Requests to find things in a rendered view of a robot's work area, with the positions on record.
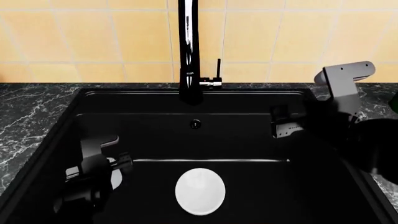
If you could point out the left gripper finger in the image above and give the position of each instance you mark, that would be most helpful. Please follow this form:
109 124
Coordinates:
125 160
73 173

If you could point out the white cup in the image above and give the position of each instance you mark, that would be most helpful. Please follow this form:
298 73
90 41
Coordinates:
117 179

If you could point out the dark green bottle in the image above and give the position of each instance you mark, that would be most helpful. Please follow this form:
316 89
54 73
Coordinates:
395 100

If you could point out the grey right wrist camera bracket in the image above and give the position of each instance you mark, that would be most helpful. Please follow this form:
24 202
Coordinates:
345 81

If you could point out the round black overflow hole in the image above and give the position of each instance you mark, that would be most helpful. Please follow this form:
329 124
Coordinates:
195 123

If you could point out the glossy black tall faucet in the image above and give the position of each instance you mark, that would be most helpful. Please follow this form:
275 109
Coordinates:
189 46

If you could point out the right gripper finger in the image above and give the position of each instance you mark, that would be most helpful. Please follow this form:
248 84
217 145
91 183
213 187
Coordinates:
284 130
279 113

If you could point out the black kitchen sink basin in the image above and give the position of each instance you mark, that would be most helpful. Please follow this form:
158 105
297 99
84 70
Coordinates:
236 140

